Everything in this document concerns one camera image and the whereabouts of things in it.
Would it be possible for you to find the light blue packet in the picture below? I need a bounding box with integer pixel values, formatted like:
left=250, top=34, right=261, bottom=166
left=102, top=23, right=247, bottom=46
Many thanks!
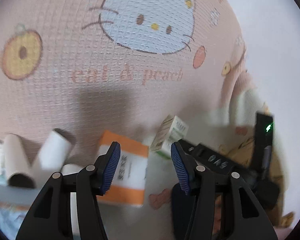
left=0, top=139, right=31, bottom=238

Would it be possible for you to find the white cardboard tube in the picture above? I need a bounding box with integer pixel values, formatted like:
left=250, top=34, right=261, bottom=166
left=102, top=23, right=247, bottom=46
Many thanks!
left=34, top=128, right=75, bottom=172
left=2, top=134, right=36, bottom=189

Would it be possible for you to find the orange white box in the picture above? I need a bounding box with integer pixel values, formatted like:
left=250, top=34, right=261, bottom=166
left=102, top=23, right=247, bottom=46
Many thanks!
left=96, top=130, right=149, bottom=207

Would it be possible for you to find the pink Hello Kitty blanket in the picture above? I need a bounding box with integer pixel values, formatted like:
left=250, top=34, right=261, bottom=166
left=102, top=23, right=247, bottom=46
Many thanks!
left=0, top=0, right=269, bottom=239

